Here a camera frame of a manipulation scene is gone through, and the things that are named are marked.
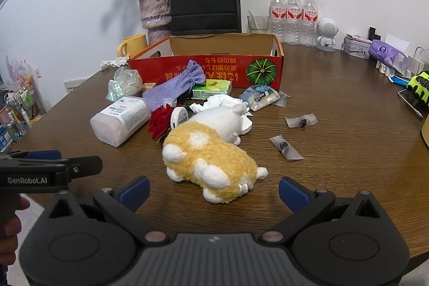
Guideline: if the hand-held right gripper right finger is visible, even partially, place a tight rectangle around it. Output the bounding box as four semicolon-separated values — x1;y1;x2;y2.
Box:
258;177;386;246

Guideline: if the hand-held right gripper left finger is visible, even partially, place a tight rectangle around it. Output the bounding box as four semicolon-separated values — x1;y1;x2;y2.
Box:
47;176;168;246

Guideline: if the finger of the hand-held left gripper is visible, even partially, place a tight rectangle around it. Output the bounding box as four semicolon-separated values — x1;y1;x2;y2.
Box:
65;155;104;181
0;150;62;162

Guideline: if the white plastic canister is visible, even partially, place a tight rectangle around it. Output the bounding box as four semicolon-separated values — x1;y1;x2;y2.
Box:
90;96;152;147

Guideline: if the red fabric rose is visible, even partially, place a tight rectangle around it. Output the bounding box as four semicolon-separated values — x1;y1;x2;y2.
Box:
147;105;175;144

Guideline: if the yellow white plush toy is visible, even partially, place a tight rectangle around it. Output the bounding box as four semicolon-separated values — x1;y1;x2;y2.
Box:
162;104;269;204

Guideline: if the clear plastic bag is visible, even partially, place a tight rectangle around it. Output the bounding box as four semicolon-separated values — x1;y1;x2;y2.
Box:
106;66;143;102

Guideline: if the blue white snack packet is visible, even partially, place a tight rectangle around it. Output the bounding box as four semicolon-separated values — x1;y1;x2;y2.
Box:
239;84;280;112

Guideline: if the purple knitted cloth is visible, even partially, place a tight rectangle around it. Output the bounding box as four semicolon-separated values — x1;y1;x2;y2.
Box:
142;60;206;112

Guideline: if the white tissue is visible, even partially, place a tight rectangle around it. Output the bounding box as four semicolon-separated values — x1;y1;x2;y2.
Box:
189;94;253;134
101;56;130;69

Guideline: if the green tissue packet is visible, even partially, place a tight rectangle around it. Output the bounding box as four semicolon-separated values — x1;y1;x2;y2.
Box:
192;79;233;99

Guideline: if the red cardboard box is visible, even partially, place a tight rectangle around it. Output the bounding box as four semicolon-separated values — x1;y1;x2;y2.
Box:
128;34;285;89

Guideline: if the person's left hand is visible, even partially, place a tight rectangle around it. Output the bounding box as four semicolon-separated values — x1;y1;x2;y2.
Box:
0;197;31;256

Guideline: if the small clear packet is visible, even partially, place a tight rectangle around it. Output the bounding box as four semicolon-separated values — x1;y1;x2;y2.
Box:
270;135;305;161
285;112;318;129

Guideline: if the white round case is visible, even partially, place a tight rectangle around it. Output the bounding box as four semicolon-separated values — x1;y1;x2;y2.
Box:
170;107;190;131

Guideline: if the yellow mug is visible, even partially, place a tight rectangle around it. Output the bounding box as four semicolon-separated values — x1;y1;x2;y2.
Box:
117;34;149;59

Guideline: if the beige round object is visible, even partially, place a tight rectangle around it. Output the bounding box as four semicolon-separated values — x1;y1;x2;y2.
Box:
421;112;429;149

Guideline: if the strip of small white vials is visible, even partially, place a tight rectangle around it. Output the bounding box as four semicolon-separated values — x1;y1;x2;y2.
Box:
375;60;396;77

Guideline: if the grey printed tin box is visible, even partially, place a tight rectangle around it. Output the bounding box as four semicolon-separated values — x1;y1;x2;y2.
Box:
342;38;372;59

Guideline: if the green black glove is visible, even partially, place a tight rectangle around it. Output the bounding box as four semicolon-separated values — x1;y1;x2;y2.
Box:
406;70;429;109

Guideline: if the purple white ceramic vase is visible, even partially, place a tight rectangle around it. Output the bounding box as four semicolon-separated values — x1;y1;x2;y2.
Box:
138;0;172;46

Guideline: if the pink white case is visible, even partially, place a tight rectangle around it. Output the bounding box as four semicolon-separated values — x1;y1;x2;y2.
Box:
345;34;372;44

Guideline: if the white robot figure speaker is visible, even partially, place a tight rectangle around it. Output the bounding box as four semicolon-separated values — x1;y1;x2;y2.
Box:
317;17;338;53

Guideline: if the purple tissue pack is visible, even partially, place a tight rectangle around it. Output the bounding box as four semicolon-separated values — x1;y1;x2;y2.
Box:
369;40;408;67

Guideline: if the glass cup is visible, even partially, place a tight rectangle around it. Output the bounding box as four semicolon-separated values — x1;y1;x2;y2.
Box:
247;15;270;35

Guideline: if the clear water bottle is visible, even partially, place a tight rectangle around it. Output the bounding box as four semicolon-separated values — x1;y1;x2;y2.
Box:
286;0;303;46
302;0;319;47
269;0;287;43

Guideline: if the white charger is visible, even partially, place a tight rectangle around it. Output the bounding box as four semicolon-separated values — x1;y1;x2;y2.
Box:
407;46;429;76

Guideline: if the white paper box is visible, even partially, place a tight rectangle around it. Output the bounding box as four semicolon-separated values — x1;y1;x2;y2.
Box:
385;34;410;54

